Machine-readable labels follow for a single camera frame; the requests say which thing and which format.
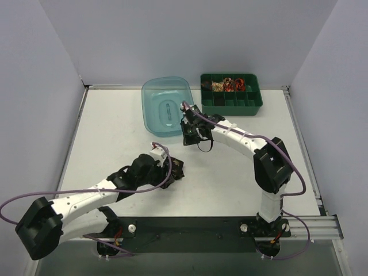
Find black gold patterned tie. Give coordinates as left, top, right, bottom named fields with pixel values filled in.
left=161, top=157, right=185, bottom=189

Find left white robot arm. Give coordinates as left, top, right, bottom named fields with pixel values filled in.
left=15, top=154, right=184, bottom=260

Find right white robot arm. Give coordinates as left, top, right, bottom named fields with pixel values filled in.
left=181, top=105, right=293, bottom=224

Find dark rolled tie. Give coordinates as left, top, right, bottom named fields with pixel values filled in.
left=201, top=80, right=212, bottom=91

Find teal plastic tub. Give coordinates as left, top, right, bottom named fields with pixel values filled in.
left=141, top=76, right=194, bottom=137

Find beige patterned rolled tie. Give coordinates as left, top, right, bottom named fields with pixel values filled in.
left=212, top=81, right=224, bottom=92

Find red black patterned rolled tie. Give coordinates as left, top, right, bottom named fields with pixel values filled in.
left=223, top=77, right=235, bottom=92

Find green compartment organizer box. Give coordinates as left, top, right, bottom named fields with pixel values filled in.
left=201, top=73, right=263, bottom=117

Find orange black rolled tie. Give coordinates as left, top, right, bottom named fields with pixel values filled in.
left=234, top=78, right=246, bottom=91

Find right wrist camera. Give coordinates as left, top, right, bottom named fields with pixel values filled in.
left=180, top=102, right=201, bottom=122

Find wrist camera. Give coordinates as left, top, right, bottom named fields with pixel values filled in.
left=180, top=102, right=201, bottom=122
left=149, top=145, right=167, bottom=167

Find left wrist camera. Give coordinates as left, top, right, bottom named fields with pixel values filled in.
left=149, top=145, right=167, bottom=167

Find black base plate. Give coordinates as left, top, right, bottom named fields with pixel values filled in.
left=95, top=216, right=291, bottom=254

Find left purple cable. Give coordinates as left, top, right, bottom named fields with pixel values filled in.
left=0, top=142, right=173, bottom=259

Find aluminium rail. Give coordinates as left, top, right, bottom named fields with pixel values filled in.
left=81, top=215, right=343, bottom=242

